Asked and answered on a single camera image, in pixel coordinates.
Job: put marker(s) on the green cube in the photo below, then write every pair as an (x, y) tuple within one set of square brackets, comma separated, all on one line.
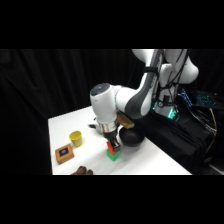
[(113, 156)]

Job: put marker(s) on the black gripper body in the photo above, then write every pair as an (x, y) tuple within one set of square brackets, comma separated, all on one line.
[(110, 135)]

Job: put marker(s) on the orange box with blue print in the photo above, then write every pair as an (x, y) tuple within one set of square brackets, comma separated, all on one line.
[(64, 153)]

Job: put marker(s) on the brown wooden block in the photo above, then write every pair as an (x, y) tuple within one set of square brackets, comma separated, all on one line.
[(125, 120)]

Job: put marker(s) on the yellow cup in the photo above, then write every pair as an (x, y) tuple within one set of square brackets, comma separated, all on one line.
[(76, 138)]

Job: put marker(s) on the black curtain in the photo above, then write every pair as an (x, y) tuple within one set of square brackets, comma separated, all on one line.
[(40, 83)]

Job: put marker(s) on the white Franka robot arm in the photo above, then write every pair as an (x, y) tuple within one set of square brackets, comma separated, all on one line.
[(103, 100)]

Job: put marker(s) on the black bowl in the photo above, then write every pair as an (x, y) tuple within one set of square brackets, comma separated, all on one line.
[(131, 136)]

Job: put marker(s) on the red cube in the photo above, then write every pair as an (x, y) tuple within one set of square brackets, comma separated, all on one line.
[(109, 146)]

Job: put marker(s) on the black robot stand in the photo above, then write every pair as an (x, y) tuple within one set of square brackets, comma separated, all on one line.
[(173, 140)]

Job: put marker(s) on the small green light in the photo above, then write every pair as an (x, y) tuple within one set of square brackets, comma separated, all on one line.
[(173, 115)]

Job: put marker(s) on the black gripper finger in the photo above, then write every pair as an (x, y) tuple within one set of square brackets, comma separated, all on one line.
[(116, 146)]

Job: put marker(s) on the blue lit keyboard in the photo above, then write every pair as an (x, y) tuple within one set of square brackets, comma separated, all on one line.
[(206, 99)]

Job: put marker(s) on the brown plush toy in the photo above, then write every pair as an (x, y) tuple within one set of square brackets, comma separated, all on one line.
[(82, 171)]

